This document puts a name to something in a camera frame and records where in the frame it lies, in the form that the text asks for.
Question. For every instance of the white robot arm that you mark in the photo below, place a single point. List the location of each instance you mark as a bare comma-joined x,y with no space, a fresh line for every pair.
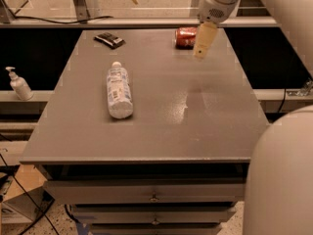
279,184

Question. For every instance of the left grey metal bracket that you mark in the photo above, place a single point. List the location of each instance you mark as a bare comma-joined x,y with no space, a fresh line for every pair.
81,10

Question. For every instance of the clear plastic water bottle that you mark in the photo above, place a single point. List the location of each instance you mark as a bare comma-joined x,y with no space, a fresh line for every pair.
118,92

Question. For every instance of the middle grey drawer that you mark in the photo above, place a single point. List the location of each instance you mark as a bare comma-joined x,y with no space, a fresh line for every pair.
152,214

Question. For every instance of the black snack packet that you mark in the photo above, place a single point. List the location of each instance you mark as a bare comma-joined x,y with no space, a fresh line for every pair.
110,40

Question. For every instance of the white pump dispenser bottle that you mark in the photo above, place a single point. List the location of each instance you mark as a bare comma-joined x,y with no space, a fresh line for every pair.
19,85

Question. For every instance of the grey drawer cabinet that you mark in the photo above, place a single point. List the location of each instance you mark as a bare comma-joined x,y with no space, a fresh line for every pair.
193,120

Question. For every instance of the red coke can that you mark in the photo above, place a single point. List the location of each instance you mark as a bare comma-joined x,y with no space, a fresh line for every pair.
185,37

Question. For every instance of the bottom grey drawer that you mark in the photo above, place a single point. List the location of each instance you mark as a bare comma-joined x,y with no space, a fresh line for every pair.
162,229

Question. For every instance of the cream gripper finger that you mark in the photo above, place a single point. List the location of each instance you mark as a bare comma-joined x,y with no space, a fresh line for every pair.
205,36

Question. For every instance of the cardboard box on floor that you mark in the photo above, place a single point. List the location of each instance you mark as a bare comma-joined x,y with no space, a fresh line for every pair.
23,196

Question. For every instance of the grey drawer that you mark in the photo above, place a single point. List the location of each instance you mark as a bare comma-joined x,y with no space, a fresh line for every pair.
152,214
94,192
162,229

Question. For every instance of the top grey drawer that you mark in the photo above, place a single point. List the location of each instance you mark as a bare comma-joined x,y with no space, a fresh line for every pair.
94,192

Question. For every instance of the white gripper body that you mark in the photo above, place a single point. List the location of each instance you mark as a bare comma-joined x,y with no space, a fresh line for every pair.
211,11

